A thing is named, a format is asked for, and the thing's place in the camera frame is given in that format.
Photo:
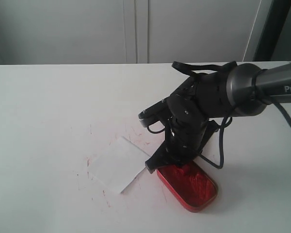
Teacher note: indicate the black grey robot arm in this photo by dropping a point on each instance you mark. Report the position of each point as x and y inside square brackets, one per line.
[207, 101]

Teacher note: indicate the dark vertical post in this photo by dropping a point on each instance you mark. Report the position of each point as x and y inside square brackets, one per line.
[272, 29]

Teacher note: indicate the white paper sheet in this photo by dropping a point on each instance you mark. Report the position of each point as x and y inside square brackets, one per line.
[118, 165]

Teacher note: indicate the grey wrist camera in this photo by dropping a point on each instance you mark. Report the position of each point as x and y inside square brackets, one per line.
[157, 112]

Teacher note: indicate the gold tin lid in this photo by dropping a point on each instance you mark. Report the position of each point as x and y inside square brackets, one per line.
[202, 144]

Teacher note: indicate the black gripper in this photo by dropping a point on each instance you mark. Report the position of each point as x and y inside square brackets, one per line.
[180, 145]

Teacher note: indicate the white cabinet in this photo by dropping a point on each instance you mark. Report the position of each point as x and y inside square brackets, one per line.
[129, 31]

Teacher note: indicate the red stamp block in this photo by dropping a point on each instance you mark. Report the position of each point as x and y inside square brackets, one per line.
[184, 170]

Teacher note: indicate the red ink pad tin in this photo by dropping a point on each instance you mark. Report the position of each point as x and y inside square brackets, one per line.
[195, 191]

